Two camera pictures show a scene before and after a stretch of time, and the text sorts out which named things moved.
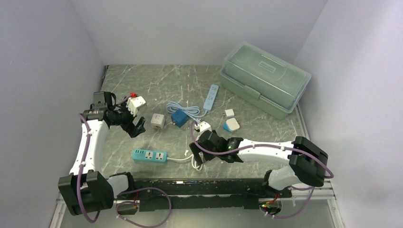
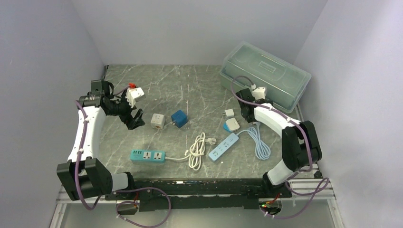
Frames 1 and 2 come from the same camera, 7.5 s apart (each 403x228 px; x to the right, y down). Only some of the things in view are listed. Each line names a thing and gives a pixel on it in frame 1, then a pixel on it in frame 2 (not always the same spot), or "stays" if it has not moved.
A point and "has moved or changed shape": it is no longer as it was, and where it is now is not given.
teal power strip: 149,156 stays
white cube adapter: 202,127 → 259,93
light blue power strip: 193,111 has moved or changed shape
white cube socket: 158,121 stays
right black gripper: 196,151 → 251,119
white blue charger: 231,125 stays
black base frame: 205,194 stays
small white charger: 229,112 stays
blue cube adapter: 179,118 stays
